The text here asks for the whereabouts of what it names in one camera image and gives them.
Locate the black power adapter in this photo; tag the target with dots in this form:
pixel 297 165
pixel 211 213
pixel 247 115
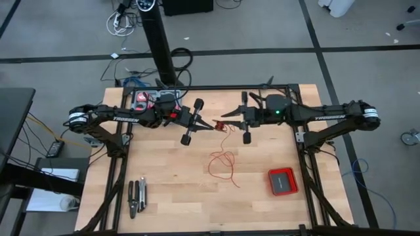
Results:
pixel 55 149

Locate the black tower fan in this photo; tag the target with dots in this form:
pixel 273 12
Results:
pixel 157 39

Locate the black floor box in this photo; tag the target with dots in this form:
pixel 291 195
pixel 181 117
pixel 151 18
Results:
pixel 187 6

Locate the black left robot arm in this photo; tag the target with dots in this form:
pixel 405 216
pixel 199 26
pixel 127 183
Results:
pixel 108 114

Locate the white power strip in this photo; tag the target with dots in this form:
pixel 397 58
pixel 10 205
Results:
pixel 116 20

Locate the black angled bracket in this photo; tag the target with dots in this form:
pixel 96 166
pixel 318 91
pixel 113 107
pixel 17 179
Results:
pixel 161 84
pixel 268 83

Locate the dark grey rectangular block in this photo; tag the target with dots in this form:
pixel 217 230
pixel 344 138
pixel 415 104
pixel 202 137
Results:
pixel 281 182

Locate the red square tray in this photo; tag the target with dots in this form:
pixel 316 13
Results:
pixel 286 192

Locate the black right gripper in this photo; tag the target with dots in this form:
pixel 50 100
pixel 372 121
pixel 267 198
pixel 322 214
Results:
pixel 252 118

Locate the clear plastic cup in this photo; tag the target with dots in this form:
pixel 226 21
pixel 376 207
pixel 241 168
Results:
pixel 69 204

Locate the red tape measure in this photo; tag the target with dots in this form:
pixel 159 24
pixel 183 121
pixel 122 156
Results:
pixel 141 97

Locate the office chair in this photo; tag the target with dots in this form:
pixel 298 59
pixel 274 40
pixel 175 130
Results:
pixel 414 23

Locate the grey tool kit case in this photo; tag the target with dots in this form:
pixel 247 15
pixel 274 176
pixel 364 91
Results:
pixel 134 98

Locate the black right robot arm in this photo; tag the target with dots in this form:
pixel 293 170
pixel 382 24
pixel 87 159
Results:
pixel 328 114

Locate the grey caster wheel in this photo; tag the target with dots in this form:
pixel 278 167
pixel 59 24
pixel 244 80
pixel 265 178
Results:
pixel 408 138

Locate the small red box cutter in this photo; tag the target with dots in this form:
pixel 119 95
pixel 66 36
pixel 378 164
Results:
pixel 140 107

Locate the black desk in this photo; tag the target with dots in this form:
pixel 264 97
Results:
pixel 14 111

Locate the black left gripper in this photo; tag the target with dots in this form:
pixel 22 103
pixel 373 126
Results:
pixel 190 119

